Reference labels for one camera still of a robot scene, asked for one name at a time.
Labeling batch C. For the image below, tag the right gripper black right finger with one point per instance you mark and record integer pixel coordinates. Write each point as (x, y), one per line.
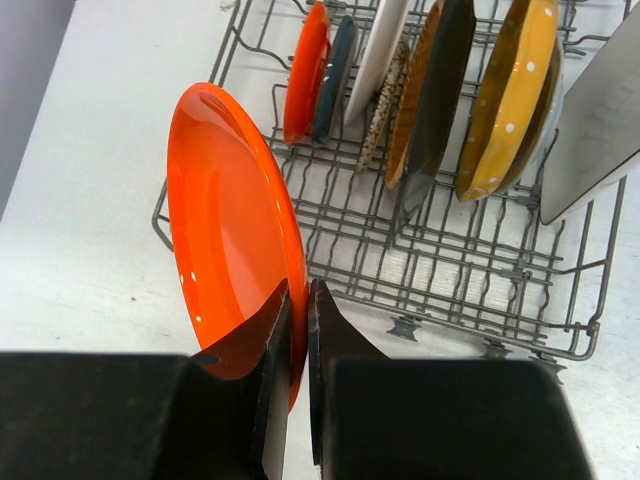
(374, 417)

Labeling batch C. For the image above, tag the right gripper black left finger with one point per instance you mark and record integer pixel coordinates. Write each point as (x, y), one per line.
(219, 414)

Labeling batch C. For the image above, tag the orange round plate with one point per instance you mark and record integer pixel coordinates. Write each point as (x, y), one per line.
(233, 226)
(309, 63)

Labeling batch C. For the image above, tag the dark teal round plate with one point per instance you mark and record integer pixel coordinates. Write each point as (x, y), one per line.
(334, 81)

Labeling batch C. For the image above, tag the speckled beige oval plate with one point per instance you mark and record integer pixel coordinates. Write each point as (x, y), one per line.
(383, 107)

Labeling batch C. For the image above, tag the green square glazed plate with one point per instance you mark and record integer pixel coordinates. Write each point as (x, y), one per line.
(439, 96)

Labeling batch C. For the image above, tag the woven bamboo round plate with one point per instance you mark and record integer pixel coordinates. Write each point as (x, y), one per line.
(406, 114)

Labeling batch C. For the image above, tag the yellow polka dot plate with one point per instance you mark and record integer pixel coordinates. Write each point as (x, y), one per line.
(507, 97)

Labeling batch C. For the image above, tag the light blue round plate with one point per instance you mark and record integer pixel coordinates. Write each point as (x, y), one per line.
(543, 123)

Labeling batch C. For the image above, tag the white rectangular plate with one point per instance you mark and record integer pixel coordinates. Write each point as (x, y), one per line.
(598, 140)

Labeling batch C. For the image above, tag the white plate striped rim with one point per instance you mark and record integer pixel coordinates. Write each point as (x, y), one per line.
(384, 36)

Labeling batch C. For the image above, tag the grey wire dish rack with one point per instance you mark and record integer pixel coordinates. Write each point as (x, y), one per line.
(490, 269)

